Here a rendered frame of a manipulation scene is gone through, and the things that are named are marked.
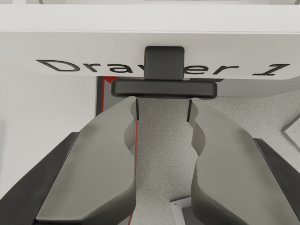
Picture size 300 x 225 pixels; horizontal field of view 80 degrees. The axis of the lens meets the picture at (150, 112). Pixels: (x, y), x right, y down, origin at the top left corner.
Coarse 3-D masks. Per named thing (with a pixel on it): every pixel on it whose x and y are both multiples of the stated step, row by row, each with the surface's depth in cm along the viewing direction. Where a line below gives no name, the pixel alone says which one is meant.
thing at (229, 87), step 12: (228, 84) 65; (240, 84) 64; (252, 84) 64; (264, 84) 63; (276, 84) 62; (288, 84) 62; (228, 96) 94; (240, 96) 93; (252, 96) 91; (264, 96) 90
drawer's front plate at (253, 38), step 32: (0, 32) 11; (32, 32) 11; (64, 32) 11; (96, 32) 11; (128, 32) 11; (160, 32) 11; (192, 32) 11; (224, 32) 11; (256, 32) 10; (288, 32) 10; (32, 64) 18; (64, 64) 18; (128, 64) 17; (192, 64) 16; (224, 64) 16; (256, 64) 16
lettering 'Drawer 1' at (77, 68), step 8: (48, 64) 18; (72, 64) 17; (96, 64) 17; (112, 64) 17; (120, 64) 17; (272, 64) 16; (280, 64) 16; (288, 64) 15; (120, 72) 20; (184, 72) 19; (216, 72) 18
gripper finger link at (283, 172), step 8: (256, 144) 7; (264, 144) 7; (264, 152) 7; (272, 152) 7; (272, 160) 7; (280, 160) 7; (272, 168) 6; (280, 168) 6; (288, 168) 6; (280, 176) 6; (288, 176) 6; (296, 176) 6; (280, 184) 6; (288, 184) 6; (296, 184) 6; (288, 192) 6; (296, 192) 6; (288, 200) 5; (296, 200) 5; (296, 208) 5; (296, 216) 5
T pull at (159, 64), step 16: (160, 48) 12; (176, 48) 12; (144, 64) 13; (160, 64) 12; (176, 64) 12; (112, 80) 13; (128, 80) 12; (144, 80) 12; (160, 80) 12; (176, 80) 12; (192, 80) 12; (128, 96) 13; (144, 96) 12; (160, 96) 12; (176, 96) 12; (192, 96) 12; (208, 96) 12
